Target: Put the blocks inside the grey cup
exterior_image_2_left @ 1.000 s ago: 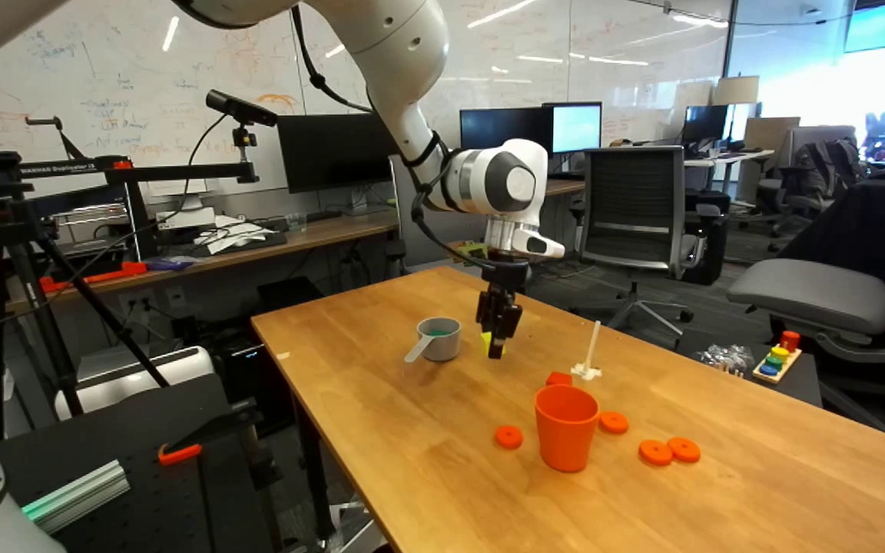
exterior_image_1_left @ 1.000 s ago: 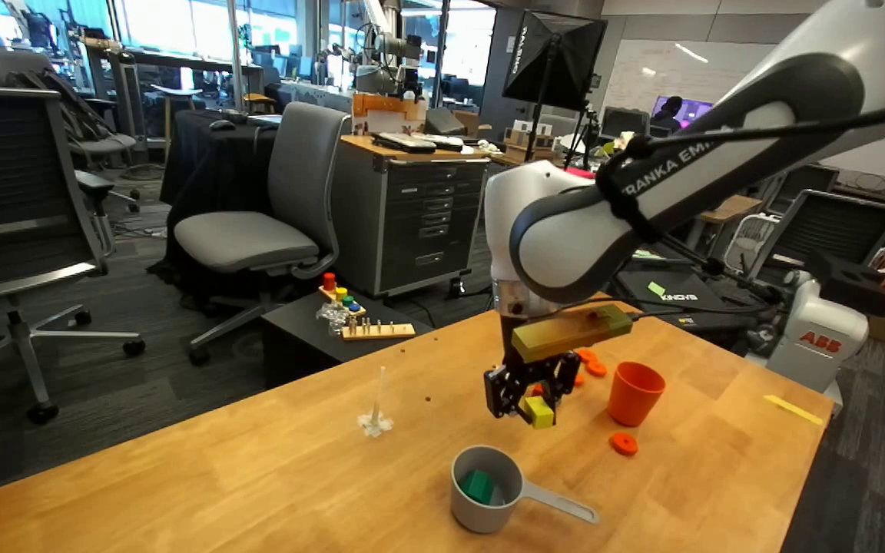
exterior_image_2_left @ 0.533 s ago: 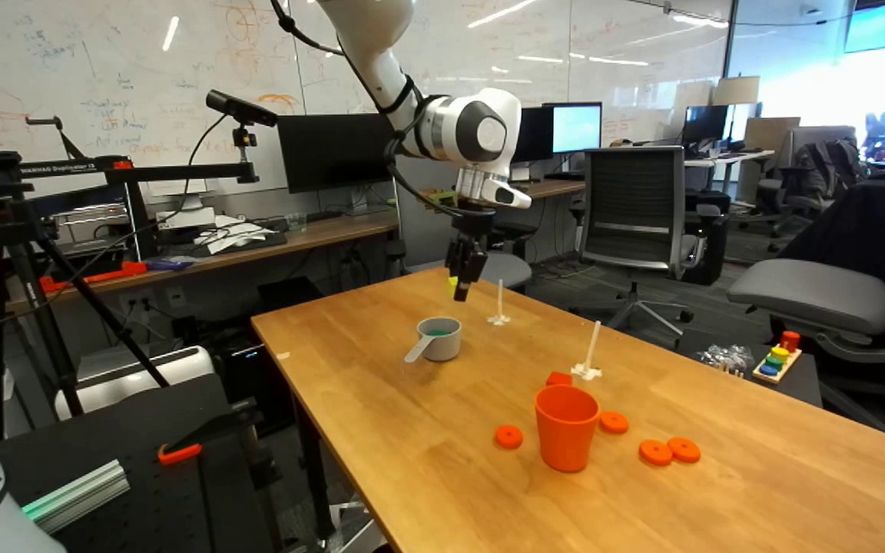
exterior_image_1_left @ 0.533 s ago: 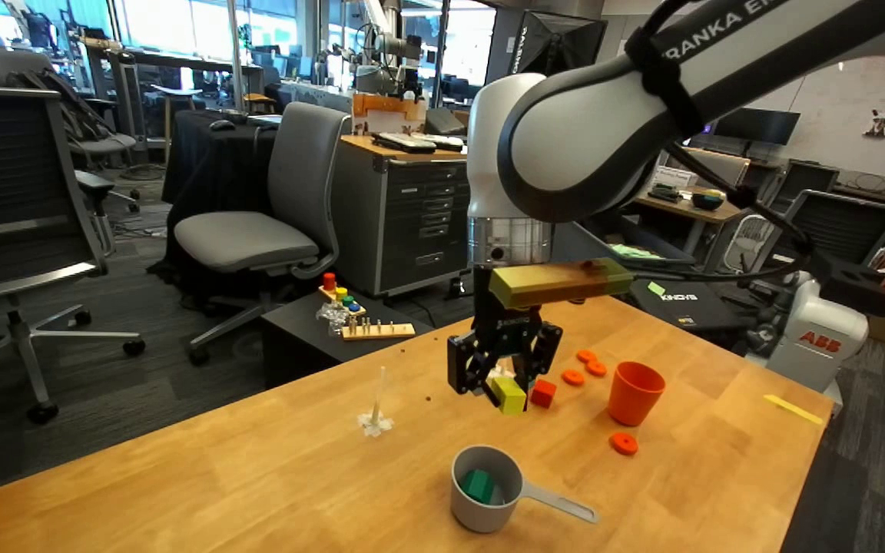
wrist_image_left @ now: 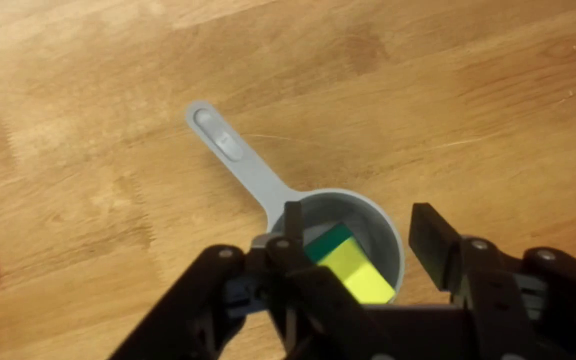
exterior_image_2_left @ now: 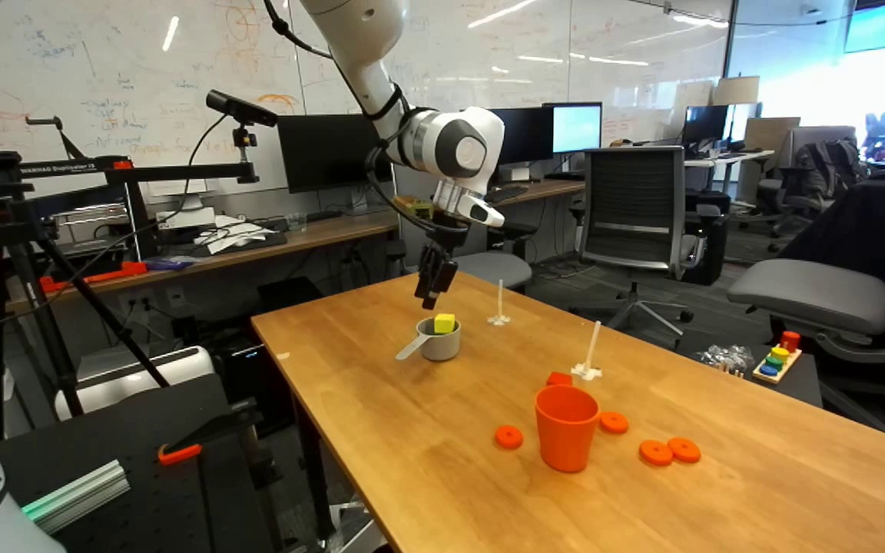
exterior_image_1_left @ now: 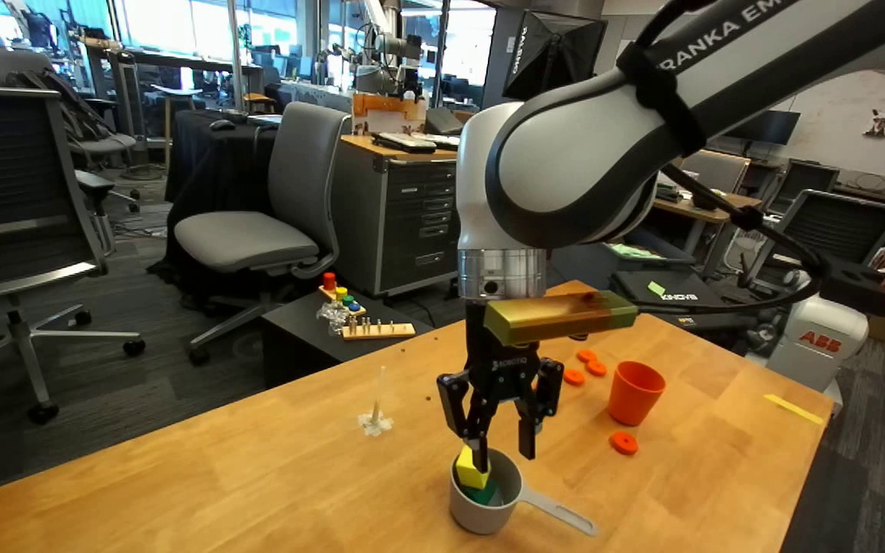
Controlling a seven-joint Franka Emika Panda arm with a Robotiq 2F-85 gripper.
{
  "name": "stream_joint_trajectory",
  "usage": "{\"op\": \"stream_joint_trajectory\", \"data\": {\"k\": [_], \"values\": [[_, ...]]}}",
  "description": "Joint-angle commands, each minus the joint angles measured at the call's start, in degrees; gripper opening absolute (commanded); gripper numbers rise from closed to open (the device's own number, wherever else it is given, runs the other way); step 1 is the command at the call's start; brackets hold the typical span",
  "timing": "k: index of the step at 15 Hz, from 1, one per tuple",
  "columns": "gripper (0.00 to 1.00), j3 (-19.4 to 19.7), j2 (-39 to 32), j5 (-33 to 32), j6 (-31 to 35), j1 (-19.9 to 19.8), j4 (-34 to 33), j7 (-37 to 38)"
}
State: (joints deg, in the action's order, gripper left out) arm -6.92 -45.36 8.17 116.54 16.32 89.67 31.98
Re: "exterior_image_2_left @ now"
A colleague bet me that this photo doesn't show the black clamp with orange hook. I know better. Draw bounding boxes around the black clamp with orange hook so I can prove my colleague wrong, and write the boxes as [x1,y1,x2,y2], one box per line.
[152,397,263,470]

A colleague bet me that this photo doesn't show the lit computer monitor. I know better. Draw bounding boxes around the lit computer monitor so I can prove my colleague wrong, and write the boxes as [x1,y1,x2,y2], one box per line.
[545,98,609,160]

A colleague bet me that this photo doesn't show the pale green tube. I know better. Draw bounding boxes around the pale green tube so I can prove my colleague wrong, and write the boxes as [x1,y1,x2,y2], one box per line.
[17,454,134,539]

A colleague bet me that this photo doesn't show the red bar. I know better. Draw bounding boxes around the red bar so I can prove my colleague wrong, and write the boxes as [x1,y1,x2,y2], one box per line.
[36,258,151,302]

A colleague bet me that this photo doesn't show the black mesh office chair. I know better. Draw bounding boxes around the black mesh office chair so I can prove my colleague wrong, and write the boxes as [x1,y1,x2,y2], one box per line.
[575,144,695,343]

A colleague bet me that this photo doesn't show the white lamp shade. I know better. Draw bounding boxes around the white lamp shade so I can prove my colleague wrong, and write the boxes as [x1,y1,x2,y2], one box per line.
[708,75,762,109]

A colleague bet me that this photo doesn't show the low black side table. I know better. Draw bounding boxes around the low black side table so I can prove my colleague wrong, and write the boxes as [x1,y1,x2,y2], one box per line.
[680,343,825,408]

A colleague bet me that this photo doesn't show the dark computer monitor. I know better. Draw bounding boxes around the dark computer monitor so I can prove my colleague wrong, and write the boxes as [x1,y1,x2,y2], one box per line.
[484,106,552,165]

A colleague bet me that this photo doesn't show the clear wine glass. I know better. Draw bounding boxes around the clear wine glass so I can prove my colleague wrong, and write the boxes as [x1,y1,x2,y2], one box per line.
[484,275,514,333]

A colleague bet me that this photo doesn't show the clear plastic stand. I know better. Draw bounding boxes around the clear plastic stand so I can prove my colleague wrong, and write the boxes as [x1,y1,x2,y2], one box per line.
[572,320,605,383]

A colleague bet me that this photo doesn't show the black camera on boom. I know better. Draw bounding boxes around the black camera on boom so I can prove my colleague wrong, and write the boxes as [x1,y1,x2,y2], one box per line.
[203,90,283,133]

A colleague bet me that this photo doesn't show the orange plastic cup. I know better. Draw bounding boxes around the orange plastic cup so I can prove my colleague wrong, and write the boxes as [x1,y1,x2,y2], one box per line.
[530,381,603,475]

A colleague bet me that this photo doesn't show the grey office chair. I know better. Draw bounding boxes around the grey office chair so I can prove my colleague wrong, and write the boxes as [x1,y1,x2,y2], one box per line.
[725,175,885,423]

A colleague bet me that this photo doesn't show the colourful stacking toy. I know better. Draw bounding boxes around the colourful stacking toy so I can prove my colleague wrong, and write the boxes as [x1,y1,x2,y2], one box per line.
[748,330,804,386]

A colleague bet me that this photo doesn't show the grey measuring cup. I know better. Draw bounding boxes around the grey measuring cup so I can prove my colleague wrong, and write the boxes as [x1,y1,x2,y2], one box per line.
[394,311,466,365]

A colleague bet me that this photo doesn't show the white desktop box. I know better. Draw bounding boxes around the white desktop box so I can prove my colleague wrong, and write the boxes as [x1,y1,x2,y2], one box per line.
[53,199,134,249]

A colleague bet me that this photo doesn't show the black monitor back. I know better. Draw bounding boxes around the black monitor back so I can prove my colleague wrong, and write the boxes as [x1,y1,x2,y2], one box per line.
[272,111,394,198]

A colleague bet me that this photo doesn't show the clear bag of parts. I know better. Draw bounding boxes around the clear bag of parts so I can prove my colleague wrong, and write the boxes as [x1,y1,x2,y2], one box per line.
[696,342,760,378]

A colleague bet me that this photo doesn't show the long wooden desk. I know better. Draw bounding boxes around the long wooden desk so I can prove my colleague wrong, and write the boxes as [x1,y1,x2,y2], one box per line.
[5,178,591,311]

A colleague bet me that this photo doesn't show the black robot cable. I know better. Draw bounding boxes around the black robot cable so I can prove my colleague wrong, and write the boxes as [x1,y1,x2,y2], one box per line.
[261,0,445,243]

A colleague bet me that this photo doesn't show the dark grey cart top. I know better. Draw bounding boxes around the dark grey cart top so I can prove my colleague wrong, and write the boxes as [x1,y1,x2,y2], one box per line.
[0,371,307,553]

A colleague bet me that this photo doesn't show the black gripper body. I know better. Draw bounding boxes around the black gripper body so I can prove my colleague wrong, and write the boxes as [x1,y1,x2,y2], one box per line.
[422,222,471,270]

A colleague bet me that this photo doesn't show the white crumpled papers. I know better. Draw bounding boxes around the white crumpled papers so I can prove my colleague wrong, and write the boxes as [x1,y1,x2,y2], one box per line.
[191,212,275,258]

